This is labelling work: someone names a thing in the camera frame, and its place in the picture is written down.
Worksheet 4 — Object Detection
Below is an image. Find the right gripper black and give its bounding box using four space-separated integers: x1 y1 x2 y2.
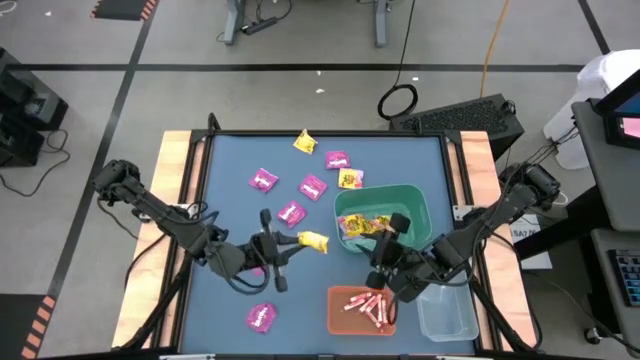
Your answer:
355 213 446 304

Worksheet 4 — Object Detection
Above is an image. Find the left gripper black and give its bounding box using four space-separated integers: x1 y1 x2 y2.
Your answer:
227 208 309 294

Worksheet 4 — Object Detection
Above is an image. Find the teal plastic bin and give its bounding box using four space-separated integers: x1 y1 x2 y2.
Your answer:
333 183 432 254

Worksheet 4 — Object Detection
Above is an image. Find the orange translucent plastic bin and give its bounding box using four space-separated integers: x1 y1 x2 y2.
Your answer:
326 285 398 337

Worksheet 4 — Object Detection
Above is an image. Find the clear plastic bin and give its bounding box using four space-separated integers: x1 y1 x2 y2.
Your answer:
415 279 480 343

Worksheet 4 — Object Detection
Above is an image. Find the blue table mat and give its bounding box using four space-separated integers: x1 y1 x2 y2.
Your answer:
179 133 476 356

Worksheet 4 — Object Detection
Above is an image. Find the black perforated computer case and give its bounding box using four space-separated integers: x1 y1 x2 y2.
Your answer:
388 93 526 161

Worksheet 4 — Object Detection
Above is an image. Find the white paper sheet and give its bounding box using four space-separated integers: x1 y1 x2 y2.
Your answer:
509 214 554 271

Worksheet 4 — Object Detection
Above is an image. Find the black desk support beam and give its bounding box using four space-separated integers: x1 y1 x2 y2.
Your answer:
512 185 601 261

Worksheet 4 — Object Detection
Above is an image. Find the grey desk leg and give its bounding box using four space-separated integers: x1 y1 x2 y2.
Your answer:
372 0 391 49
223 0 246 46

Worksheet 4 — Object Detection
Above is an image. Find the black power strip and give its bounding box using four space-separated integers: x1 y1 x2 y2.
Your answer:
241 16 279 36

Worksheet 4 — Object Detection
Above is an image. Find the grey desk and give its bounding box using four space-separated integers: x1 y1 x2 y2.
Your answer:
571 97 640 234
589 227 640 351

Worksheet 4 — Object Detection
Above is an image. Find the black keyboard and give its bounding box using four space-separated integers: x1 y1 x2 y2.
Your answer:
607 248 640 309

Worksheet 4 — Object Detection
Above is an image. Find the white machine cover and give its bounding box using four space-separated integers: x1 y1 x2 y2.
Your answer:
542 48 640 171

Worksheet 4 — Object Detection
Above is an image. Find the black monitor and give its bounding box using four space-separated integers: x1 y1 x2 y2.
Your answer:
593 67 640 151

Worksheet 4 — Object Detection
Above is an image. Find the hazard-striped black floor mat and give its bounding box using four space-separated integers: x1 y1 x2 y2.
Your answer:
89 0 160 22
0 293 57 360

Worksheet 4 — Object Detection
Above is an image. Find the black equipment stack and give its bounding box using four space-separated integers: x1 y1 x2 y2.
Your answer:
0 47 70 167

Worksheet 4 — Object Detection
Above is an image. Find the black table frame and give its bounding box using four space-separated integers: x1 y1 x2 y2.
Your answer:
169 128 494 359

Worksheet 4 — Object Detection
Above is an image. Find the black coiled floor cable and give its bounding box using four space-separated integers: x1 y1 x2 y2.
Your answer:
375 0 420 121

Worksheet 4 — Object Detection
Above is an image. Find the yellow floor cable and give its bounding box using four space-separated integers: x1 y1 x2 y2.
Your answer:
479 0 512 100

